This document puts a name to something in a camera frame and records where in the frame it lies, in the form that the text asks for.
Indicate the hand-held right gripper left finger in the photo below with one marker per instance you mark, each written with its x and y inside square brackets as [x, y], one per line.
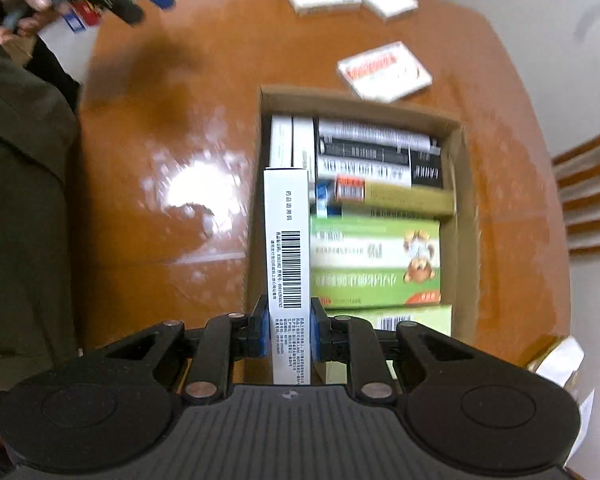
[262, 325]

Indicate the red blue small box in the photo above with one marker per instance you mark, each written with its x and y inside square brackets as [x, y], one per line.
[82, 17]

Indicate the green bear medicine box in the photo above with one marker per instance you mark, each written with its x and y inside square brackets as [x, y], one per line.
[370, 265]

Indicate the black marker pen box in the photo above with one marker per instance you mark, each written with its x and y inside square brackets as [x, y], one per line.
[370, 155]

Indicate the white red-label medicine box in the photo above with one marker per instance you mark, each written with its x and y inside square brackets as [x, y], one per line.
[385, 72]

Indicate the brown cardboard box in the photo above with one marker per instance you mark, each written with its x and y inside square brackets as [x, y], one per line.
[465, 235]

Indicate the white grey-striped medicine box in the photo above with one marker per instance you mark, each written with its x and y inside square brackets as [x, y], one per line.
[280, 142]
[304, 142]

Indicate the white tissue pack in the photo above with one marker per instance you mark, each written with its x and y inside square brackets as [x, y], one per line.
[560, 365]

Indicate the long gold box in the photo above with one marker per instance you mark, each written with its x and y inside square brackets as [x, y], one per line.
[405, 200]

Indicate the person's dark green jacket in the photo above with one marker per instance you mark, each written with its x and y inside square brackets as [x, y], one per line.
[20, 185]

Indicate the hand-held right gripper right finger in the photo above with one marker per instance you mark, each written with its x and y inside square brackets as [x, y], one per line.
[320, 330]

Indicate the wooden chair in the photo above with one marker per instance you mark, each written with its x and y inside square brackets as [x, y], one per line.
[590, 195]

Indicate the blue white capsule box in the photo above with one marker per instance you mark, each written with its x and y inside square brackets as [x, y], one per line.
[287, 240]

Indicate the plain white medicine box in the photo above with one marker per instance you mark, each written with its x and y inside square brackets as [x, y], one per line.
[390, 0]

